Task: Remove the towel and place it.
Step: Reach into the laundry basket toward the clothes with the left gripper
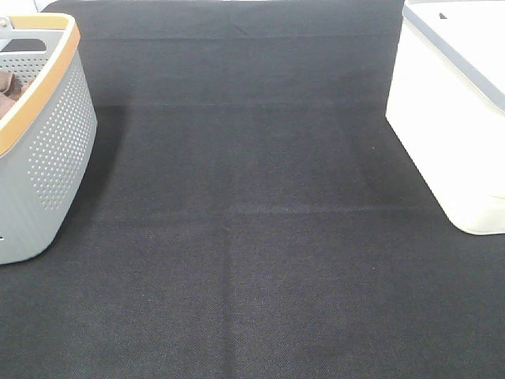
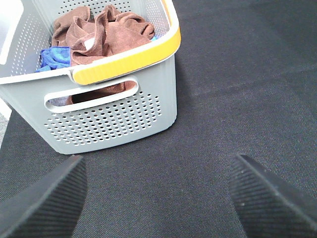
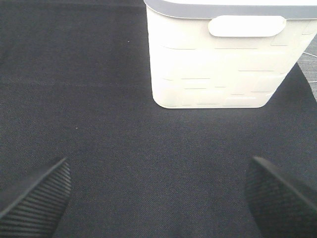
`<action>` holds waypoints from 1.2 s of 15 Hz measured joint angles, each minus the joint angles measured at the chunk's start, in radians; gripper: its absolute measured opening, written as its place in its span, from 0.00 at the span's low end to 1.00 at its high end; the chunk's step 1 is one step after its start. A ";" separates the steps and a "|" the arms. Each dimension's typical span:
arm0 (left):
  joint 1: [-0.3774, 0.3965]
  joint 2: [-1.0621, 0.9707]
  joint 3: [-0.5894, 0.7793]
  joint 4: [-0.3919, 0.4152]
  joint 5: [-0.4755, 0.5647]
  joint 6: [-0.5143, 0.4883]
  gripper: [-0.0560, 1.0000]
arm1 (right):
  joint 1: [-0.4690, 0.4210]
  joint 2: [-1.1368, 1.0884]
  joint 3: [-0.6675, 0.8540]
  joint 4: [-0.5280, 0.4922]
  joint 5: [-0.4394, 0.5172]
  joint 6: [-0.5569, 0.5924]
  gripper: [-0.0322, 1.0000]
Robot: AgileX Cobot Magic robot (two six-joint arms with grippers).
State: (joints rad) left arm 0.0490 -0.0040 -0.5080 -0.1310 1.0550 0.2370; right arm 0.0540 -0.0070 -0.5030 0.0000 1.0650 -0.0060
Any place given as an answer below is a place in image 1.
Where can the white plastic storage box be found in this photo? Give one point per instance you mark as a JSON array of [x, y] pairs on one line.
[[446, 106]]

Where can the brown towel in basket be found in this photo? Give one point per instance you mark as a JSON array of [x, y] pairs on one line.
[[11, 91]]

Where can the grey perforated laundry basket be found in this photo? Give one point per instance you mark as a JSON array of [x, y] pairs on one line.
[[47, 136]]

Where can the black table cloth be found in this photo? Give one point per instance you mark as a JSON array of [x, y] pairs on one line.
[[248, 212]]

